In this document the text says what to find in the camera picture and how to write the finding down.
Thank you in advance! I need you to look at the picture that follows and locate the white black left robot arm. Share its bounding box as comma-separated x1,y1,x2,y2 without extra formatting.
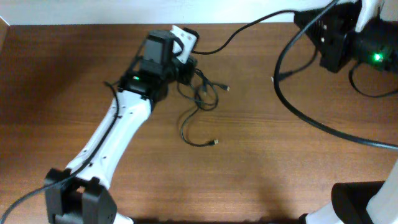
45,26,199,223

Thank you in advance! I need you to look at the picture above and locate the black cable bundle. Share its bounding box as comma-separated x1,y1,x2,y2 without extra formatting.
176,9,299,148

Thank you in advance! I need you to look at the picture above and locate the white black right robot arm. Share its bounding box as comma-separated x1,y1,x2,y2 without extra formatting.
280,54,397,217

